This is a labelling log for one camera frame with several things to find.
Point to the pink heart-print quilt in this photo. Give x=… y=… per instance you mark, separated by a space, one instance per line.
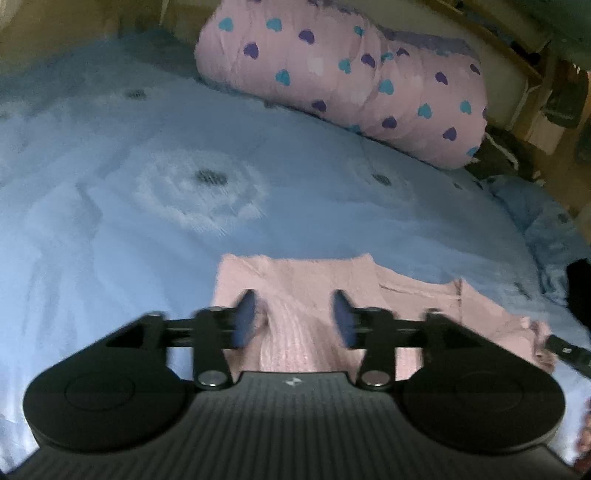
x=341 y=74

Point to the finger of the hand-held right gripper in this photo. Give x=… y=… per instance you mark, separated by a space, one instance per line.
x=570 y=353

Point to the wooden bed frame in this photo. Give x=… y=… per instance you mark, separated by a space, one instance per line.
x=512 y=50

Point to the blue flower-print bed sheet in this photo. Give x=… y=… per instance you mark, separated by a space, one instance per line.
x=115 y=207

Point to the person's right hand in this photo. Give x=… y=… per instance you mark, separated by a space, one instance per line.
x=585 y=434

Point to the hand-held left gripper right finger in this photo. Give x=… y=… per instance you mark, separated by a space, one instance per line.
x=344 y=323

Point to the black cloth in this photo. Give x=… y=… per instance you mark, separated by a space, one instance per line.
x=581 y=295

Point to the dark fuzzy cloth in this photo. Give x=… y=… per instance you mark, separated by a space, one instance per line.
x=501 y=154

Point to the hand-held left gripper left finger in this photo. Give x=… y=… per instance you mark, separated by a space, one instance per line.
x=244 y=323

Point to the pink knitted sweater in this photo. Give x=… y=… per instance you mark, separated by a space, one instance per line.
x=295 y=341

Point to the blue pillow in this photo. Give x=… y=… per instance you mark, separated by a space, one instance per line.
x=535 y=217

